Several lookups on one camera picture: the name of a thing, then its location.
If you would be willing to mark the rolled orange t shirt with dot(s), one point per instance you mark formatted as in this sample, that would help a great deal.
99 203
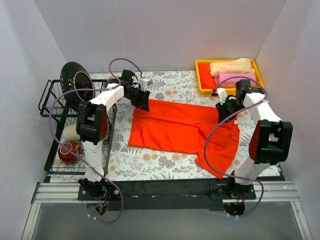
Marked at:
207 82

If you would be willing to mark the rolled beige t shirt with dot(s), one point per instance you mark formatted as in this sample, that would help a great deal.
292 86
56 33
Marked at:
238 66

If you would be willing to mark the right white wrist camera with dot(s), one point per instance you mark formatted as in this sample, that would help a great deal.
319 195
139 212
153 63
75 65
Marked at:
221 94

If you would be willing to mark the red floral bowl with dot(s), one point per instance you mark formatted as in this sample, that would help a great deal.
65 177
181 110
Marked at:
66 156

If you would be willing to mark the black round plate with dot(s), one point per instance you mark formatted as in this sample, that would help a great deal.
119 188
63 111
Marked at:
74 76

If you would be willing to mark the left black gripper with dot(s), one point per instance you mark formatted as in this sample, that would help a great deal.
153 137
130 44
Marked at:
138 96

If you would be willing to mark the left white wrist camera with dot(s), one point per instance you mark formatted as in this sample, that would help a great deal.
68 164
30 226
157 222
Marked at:
144 83

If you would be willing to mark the orange t shirt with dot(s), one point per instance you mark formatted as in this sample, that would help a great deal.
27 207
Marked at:
207 82
188 129

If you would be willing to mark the yellow plastic tray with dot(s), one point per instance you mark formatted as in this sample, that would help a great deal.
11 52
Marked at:
230 91

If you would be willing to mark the rolled pink t shirt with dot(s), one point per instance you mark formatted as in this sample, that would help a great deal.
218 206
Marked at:
220 77

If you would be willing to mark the cream ceramic cup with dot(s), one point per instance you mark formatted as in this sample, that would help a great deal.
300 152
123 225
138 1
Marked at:
70 133

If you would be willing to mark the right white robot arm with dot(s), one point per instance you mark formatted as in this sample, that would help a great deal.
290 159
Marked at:
270 141

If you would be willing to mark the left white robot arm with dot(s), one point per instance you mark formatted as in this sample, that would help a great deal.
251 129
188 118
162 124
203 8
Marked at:
92 124

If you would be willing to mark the purple rimmed mug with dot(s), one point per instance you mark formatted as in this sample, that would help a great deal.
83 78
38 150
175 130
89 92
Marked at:
112 81

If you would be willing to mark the floral table mat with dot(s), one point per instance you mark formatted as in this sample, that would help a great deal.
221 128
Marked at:
129 163

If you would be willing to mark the aluminium frame rail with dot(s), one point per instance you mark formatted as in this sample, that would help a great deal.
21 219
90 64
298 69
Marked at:
274 191

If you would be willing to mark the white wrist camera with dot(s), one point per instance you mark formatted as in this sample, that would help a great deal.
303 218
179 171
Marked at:
144 83
221 94

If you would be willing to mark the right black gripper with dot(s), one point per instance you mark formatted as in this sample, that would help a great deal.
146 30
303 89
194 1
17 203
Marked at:
225 113

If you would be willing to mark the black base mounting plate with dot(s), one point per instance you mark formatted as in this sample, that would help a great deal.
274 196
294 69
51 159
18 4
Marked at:
164 194

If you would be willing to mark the black wire dish rack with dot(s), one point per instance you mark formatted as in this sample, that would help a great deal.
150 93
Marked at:
62 116

